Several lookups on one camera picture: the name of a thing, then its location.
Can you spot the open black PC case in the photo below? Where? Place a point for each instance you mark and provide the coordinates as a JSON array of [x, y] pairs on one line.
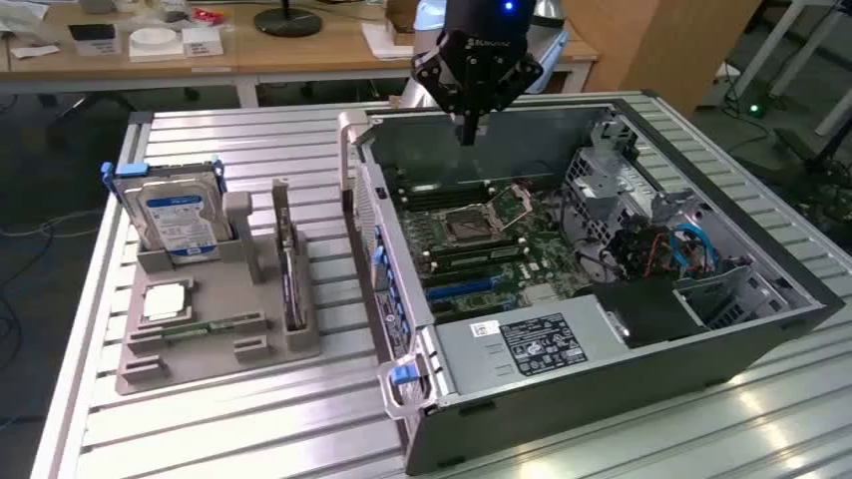
[[598, 399]]

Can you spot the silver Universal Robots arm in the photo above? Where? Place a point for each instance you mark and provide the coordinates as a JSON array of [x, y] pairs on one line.
[[416, 92]]

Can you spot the hard disk in blue caddy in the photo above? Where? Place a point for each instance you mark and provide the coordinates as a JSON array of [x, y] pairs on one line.
[[166, 229]]

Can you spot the metal socket cover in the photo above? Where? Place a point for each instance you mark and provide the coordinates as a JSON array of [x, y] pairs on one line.
[[516, 199]]

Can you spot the white tape roll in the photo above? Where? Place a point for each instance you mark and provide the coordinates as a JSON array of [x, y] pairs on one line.
[[126, 5]]

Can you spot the grey cup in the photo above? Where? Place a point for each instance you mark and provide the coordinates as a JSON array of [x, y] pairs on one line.
[[97, 6]]

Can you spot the white labelled box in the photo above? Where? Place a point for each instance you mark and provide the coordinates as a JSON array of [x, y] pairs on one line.
[[202, 42]]

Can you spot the white desk frame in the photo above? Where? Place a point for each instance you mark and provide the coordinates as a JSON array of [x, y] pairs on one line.
[[778, 50]]

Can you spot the black stand foot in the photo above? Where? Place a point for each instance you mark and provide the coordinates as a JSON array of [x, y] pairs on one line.
[[792, 140]]

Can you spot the grey power supply unit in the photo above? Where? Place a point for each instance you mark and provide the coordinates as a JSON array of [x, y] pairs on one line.
[[478, 359]]

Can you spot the brown cardboard box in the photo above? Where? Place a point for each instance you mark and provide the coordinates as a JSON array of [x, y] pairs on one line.
[[401, 17]]

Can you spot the black office chair base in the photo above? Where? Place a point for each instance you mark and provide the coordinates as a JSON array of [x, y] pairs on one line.
[[86, 107]]

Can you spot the green RAM stick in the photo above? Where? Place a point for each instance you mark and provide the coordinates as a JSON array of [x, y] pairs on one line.
[[200, 329]]

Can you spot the green lit switch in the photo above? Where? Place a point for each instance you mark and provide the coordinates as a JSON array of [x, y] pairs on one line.
[[753, 108]]

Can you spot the red small item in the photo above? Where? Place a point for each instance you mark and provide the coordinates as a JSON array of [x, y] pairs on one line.
[[209, 16]]

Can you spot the white box with round dish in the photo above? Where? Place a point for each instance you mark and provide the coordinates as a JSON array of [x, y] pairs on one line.
[[156, 45]]

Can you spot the blue case latch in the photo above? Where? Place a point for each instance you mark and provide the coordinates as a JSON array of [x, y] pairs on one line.
[[401, 375]]

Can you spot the wooden cabinet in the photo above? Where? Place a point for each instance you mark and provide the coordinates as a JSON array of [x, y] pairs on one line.
[[665, 50]]

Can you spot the white power socket box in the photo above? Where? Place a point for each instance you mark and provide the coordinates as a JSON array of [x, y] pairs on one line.
[[721, 90]]

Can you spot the silver disk bay cage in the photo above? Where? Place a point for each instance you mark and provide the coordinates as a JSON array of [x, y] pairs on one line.
[[598, 189]]

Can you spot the wooden desk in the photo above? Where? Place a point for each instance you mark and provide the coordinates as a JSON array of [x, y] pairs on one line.
[[298, 55]]

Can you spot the clear plastic bag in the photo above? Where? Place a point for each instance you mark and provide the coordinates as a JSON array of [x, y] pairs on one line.
[[22, 22]]

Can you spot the CPU socket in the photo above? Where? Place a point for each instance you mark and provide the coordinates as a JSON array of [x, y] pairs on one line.
[[469, 224]]

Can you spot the silver CPU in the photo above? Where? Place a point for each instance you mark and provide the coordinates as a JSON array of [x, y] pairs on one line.
[[165, 302]]

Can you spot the graphics card with black fan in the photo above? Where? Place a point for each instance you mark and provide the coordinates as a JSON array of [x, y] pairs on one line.
[[296, 279]]

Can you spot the blue expansion slot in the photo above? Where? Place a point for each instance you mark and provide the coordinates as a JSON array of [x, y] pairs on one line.
[[458, 289]]

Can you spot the black round lamp base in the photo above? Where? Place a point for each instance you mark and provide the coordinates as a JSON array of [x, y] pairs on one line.
[[286, 24]]

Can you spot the green motherboard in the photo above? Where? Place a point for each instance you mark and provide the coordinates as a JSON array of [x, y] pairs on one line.
[[538, 234]]

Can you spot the grey parts rack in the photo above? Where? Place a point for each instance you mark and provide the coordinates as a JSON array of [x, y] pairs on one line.
[[200, 359]]

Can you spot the white box with black top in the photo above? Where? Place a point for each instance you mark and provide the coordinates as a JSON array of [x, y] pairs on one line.
[[94, 37]]

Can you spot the white paper stack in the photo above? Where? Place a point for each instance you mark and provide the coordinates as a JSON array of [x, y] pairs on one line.
[[385, 45]]

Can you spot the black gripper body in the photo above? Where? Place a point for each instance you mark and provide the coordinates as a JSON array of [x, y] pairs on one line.
[[485, 55]]

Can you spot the white paper slip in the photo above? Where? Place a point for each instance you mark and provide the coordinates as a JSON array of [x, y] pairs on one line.
[[33, 51]]

